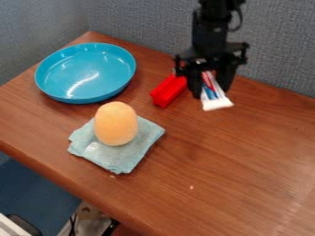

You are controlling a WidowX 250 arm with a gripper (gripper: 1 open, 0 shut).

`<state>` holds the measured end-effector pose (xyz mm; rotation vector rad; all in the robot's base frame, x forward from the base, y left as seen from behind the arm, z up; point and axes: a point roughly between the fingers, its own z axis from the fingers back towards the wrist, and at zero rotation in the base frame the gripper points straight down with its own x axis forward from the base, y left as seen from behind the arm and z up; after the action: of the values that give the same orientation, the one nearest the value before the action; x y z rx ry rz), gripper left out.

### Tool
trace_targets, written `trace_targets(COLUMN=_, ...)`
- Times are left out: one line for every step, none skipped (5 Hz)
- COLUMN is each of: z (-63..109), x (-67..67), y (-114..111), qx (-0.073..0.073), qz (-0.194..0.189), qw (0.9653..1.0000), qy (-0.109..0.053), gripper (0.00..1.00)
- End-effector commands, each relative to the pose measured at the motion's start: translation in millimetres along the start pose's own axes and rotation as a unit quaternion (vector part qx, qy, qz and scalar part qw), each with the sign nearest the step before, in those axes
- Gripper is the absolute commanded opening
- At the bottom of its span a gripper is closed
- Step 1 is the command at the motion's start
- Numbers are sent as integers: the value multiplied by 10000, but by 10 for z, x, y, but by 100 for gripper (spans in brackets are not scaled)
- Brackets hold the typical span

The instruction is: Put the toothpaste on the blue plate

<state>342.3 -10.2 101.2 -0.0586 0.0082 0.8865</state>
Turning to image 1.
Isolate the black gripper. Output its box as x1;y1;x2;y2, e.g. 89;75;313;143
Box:
173;8;248;99

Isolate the white toothpaste tube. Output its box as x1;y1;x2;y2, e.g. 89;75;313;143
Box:
200;71;233;112

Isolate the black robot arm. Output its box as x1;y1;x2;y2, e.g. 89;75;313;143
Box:
173;0;249;99

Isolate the blue plate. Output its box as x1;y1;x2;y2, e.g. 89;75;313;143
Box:
34;42;136;104

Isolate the red plastic block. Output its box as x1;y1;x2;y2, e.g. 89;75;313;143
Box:
149;74;187;109

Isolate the orange egg-shaped sponge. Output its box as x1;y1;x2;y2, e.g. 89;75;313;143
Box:
93;101;137;146

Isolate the light blue folded cloth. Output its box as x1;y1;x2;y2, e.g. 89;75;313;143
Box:
68;117;165;174

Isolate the beige object under table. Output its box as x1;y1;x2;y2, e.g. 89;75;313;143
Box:
56;201;115;236

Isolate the white object bottom left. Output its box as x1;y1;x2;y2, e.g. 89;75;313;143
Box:
0;213;25;236

